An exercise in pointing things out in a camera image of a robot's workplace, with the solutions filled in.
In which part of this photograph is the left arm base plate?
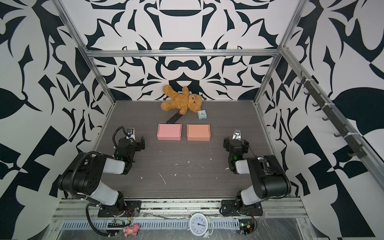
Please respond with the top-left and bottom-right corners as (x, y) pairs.
(98, 200), (142, 218)

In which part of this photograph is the pink cardboard box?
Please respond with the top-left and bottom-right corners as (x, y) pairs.
(157, 124), (182, 141)

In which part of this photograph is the white round analog clock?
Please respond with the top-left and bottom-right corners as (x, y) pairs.
(188, 213), (215, 239)

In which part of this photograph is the black remote control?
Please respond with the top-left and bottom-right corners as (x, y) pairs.
(166, 111), (183, 124)

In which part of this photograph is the right circuit board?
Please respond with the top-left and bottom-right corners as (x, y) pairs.
(239, 219), (258, 236)

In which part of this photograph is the brown teddy bear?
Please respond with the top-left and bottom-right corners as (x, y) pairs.
(161, 85), (203, 115)

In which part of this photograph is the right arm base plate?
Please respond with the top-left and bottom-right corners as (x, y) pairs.
(219, 200), (264, 217)

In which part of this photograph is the small pink toy figure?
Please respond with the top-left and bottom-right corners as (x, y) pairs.
(124, 224), (140, 237)

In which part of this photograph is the black corrugated cable hose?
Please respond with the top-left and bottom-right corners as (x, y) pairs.
(68, 125), (133, 237)

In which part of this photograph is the small teal alarm clock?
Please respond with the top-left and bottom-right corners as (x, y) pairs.
(197, 110), (208, 120)

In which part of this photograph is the salmon cardboard box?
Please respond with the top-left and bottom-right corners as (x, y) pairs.
(187, 125), (211, 142)

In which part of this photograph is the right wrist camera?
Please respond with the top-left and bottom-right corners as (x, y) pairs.
(232, 129), (242, 141)

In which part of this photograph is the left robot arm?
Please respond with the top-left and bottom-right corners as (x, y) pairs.
(58, 137), (145, 212)

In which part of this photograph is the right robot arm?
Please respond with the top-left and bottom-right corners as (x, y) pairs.
(224, 138), (292, 207)

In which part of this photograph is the wall hook rack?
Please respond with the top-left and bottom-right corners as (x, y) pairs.
(298, 77), (368, 159)

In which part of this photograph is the circuit board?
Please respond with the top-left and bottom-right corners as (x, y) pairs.
(239, 219), (258, 236)
(107, 218), (131, 229)

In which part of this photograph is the left circuit board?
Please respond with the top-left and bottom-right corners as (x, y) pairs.
(107, 218), (131, 229)

